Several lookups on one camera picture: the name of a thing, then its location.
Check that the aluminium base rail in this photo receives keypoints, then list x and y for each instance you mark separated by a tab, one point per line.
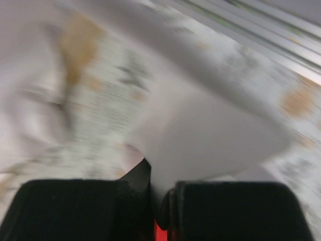
287	35

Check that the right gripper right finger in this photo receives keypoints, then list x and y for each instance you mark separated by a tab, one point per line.
222	210

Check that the floral table mat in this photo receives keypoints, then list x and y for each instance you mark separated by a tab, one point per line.
79	103

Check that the red shirt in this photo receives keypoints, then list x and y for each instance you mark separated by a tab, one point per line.
159	234

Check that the white button shirt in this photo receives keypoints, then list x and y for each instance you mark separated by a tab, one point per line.
255	134

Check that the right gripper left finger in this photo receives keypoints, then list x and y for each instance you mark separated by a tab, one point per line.
77	209

